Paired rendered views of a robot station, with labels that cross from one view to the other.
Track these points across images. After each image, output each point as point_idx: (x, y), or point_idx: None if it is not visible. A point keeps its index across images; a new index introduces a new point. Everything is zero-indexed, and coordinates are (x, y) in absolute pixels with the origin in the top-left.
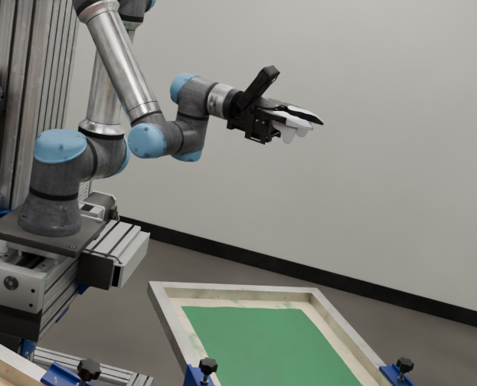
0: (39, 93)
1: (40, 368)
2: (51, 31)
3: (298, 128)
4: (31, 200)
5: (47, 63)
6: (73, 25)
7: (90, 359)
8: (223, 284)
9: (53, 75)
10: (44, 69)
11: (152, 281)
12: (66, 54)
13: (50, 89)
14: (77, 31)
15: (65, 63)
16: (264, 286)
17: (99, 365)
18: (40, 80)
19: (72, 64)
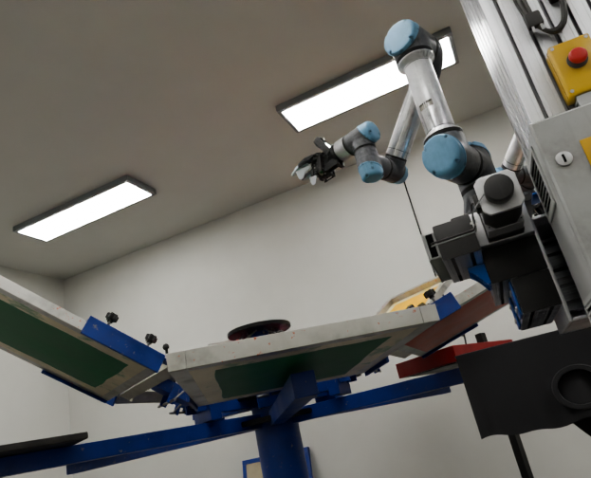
0: (501, 98)
1: (457, 294)
2: (482, 47)
3: (308, 178)
4: None
5: (491, 71)
6: (478, 11)
7: (429, 289)
8: (327, 323)
9: (495, 71)
10: (493, 78)
11: (429, 304)
12: (489, 40)
13: (500, 82)
14: (479, 6)
15: (491, 46)
16: (260, 336)
17: (424, 292)
18: (496, 87)
19: (492, 36)
